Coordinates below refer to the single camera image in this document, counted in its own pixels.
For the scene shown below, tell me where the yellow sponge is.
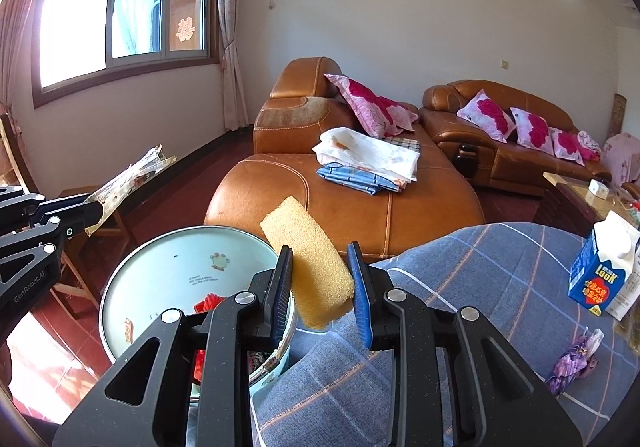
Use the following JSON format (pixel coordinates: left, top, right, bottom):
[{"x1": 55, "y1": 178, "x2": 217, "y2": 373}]
[{"x1": 260, "y1": 196, "x2": 355, "y2": 330}]

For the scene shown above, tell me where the red foam net sleeve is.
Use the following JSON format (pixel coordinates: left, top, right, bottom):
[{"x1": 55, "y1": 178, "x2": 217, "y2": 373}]
[{"x1": 191, "y1": 293, "x2": 229, "y2": 385}]

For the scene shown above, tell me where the gold clear wrapper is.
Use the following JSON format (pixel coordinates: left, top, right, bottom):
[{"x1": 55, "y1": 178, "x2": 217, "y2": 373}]
[{"x1": 86, "y1": 144, "x2": 177, "y2": 237}]

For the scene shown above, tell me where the purple snack wrapper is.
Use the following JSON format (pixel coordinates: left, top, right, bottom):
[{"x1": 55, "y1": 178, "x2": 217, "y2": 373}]
[{"x1": 544, "y1": 329, "x2": 604, "y2": 397}]

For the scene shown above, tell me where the light blue trash bucket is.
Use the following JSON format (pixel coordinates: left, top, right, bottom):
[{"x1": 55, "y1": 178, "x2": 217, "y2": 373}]
[{"x1": 98, "y1": 224, "x2": 298, "y2": 408}]

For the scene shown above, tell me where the folded blue striped cloth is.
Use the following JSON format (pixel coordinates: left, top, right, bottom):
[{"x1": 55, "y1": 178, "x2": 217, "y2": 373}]
[{"x1": 316, "y1": 163, "x2": 404, "y2": 196}]

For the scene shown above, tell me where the blue plaid tablecloth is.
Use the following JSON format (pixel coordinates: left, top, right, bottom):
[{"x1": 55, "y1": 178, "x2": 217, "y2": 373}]
[{"x1": 252, "y1": 222, "x2": 639, "y2": 446}]

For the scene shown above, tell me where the folded white cloth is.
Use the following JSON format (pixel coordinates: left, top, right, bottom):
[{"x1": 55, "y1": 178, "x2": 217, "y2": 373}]
[{"x1": 312, "y1": 127, "x2": 420, "y2": 186}]

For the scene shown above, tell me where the pink floral pillow on chaise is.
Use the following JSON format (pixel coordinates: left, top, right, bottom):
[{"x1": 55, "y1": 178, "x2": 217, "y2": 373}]
[{"x1": 324, "y1": 73, "x2": 419, "y2": 139}]

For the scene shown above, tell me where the brown leather chaise sofa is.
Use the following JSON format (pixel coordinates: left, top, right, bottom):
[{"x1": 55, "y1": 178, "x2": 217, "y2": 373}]
[{"x1": 204, "y1": 57, "x2": 485, "y2": 259}]

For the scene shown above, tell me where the brown leather three-seat sofa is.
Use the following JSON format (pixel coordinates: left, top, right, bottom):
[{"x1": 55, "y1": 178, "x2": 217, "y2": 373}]
[{"x1": 420, "y1": 80, "x2": 612, "y2": 196}]

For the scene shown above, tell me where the pink floral pillow left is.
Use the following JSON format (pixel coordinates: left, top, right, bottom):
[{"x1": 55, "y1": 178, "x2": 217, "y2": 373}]
[{"x1": 457, "y1": 89, "x2": 515, "y2": 144}]

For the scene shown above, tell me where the wooden coffee table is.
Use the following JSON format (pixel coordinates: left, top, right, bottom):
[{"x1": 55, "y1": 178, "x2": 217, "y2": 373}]
[{"x1": 534, "y1": 173, "x2": 639, "y2": 237}]

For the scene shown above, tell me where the pink floral pillow middle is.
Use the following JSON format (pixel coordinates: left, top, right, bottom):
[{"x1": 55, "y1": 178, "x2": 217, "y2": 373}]
[{"x1": 511, "y1": 107, "x2": 553, "y2": 155}]

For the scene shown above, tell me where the blue Look milk carton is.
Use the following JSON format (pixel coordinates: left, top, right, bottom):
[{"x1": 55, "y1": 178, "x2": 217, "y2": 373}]
[{"x1": 568, "y1": 211, "x2": 639, "y2": 320}]

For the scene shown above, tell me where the pink floral pillow right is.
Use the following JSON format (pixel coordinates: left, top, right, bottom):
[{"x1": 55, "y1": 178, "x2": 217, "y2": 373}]
[{"x1": 549, "y1": 127, "x2": 585, "y2": 166}]

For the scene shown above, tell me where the white tissue box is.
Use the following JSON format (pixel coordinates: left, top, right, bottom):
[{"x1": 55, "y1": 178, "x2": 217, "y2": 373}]
[{"x1": 588, "y1": 178, "x2": 610, "y2": 200}]

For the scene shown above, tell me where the white tall milk carton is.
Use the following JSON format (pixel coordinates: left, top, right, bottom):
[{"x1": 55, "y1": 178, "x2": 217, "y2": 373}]
[{"x1": 618, "y1": 256, "x2": 640, "y2": 319}]

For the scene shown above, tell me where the pink cloth covered object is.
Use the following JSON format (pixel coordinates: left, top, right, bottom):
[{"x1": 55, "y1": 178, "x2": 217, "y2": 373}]
[{"x1": 601, "y1": 133, "x2": 640, "y2": 187}]

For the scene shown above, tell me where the beige curtain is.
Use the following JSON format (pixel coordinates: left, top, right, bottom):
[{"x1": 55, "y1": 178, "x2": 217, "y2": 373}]
[{"x1": 217, "y1": 0, "x2": 248, "y2": 130}]

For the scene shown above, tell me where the window with white frame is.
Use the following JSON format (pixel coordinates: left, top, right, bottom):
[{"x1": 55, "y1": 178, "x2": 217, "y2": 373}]
[{"x1": 32, "y1": 0, "x2": 217, "y2": 108}]

